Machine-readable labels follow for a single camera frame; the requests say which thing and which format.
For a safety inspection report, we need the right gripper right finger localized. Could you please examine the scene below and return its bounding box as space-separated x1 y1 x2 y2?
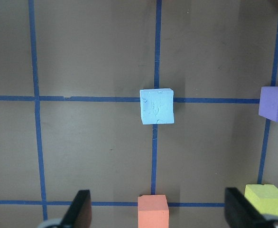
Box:
224 187 269 228

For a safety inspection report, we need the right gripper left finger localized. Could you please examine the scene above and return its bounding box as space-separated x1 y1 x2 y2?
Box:
59 190 92 228

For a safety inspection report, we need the light blue block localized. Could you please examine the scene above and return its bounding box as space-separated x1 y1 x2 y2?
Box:
139 88 175 125

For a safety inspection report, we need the yellow foam block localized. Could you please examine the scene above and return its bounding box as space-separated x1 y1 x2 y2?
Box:
244 184 278 217

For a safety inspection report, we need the near orange foam block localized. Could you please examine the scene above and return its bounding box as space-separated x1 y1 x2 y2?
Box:
138 195 169 228

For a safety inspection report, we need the right purple foam block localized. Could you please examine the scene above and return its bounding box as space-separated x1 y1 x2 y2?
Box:
259 86 278 122

